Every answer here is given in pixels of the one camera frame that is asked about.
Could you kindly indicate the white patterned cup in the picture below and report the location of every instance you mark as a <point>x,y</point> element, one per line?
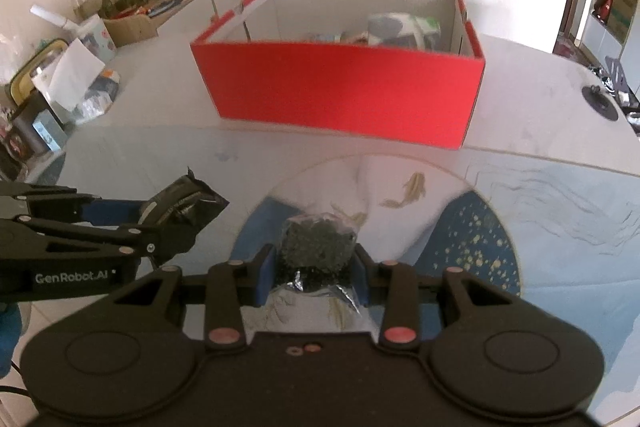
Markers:
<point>97,39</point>

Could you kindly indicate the black disc stand base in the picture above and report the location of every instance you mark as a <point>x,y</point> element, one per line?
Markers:
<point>600,104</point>

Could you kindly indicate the red figurine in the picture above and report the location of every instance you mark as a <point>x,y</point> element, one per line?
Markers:
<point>602,6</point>

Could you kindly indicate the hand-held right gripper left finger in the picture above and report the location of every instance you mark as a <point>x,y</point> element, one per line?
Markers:
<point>265,277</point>

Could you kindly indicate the crumpled clear plastic bag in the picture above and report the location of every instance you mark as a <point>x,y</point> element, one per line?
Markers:
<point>97,99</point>

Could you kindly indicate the small light blue box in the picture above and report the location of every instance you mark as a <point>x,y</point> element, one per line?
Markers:
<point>49,132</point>

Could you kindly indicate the black mug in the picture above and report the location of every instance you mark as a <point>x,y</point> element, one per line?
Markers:
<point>25,127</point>

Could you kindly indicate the red cardboard box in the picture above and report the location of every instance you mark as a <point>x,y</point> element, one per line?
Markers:
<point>340,92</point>

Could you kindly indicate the white plastic bag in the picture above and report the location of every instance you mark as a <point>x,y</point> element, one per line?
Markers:
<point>405,29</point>

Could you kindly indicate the white sheet of paper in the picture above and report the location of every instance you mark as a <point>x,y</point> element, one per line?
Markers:
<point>67,74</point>

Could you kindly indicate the pair of sneakers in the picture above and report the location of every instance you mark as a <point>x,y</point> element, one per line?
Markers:
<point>632,118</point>

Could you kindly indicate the cardboard tray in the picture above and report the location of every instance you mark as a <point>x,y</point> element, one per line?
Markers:
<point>130,29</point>

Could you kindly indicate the yellow-rimmed tray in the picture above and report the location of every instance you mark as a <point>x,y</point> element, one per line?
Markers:
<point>30,62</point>

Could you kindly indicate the grey stand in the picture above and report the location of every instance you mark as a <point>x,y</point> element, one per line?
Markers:
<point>617,74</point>

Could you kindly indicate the cardboard carton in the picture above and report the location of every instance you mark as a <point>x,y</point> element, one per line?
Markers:
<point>627,14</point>

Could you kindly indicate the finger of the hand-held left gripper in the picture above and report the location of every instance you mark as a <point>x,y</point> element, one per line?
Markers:
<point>112,212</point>
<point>80,239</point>

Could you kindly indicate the white paper roll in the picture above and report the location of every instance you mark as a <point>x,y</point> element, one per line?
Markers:
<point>50,16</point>

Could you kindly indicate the black snack packet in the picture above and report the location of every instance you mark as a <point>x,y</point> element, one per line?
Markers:
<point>190,207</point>

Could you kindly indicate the clear bag of dark seaweed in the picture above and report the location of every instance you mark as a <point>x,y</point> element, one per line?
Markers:
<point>315,247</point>

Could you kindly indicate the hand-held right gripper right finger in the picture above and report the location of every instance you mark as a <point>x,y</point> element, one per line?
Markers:
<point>362,277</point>

